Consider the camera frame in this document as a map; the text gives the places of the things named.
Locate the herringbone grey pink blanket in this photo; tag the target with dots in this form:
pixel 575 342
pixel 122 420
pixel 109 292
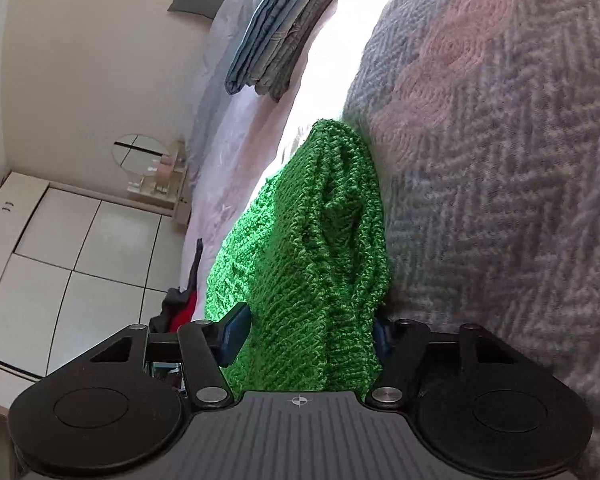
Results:
pixel 505 160

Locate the pink jar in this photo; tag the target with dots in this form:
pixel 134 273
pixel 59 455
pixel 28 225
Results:
pixel 164 167

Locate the dark blue folded garment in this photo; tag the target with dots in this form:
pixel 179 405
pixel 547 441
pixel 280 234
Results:
pixel 270 25

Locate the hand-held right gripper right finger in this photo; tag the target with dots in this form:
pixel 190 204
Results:
pixel 380 335

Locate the round mirror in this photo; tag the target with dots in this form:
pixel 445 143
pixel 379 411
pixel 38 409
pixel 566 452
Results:
pixel 137 152

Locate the black cloth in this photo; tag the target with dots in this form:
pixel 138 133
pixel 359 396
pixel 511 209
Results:
pixel 190 272

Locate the grey quilt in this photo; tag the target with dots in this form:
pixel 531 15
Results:
pixel 215 85

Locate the red cloth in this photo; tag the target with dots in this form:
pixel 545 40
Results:
pixel 184 315

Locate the cream shelf unit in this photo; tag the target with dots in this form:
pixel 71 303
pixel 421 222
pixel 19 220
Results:
pixel 170 195

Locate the pink fleece blanket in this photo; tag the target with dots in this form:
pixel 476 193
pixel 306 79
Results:
pixel 270 130

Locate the stack of folded grey clothes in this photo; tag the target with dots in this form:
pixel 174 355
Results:
pixel 305 35

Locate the green knitted vest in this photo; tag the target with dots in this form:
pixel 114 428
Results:
pixel 305 260

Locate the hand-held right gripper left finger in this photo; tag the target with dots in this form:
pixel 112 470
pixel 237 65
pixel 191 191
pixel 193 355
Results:
pixel 234 332

